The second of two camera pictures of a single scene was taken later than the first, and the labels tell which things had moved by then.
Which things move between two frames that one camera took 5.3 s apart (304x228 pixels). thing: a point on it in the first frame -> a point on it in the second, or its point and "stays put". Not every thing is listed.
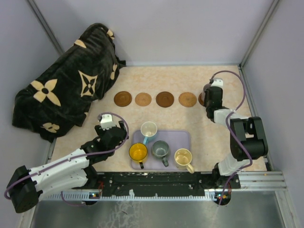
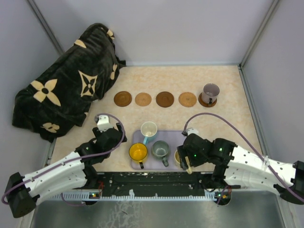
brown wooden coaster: (122, 99) stays put
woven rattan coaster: (187, 99) stays put
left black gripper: (121, 126) stays put
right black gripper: (206, 93) -> (184, 152)
